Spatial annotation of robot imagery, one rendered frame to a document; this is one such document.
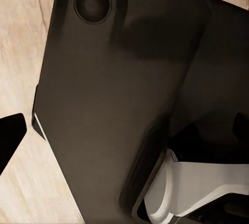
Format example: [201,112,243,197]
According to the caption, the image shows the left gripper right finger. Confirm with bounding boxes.
[232,113,249,155]

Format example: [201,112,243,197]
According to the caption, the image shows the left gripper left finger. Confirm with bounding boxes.
[0,113,27,175]

